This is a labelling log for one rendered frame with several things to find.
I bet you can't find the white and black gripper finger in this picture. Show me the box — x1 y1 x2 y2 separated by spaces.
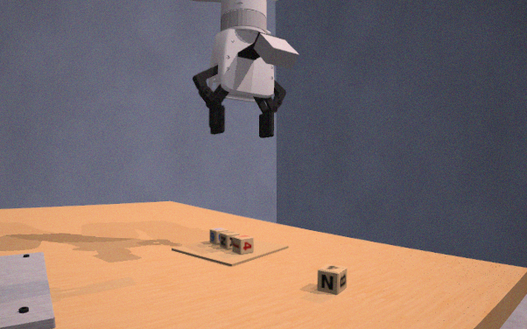
253 80 286 138
193 66 228 135

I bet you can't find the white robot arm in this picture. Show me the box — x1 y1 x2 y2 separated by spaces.
192 0 299 69

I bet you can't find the beige letter block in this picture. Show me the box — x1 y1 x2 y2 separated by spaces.
220 231 240 249
317 264 348 295
232 234 254 255
209 227 228 245

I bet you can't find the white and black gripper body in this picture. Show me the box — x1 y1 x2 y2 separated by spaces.
208 25 274 102

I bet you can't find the tan flat mat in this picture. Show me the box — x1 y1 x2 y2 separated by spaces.
172 240 289 267

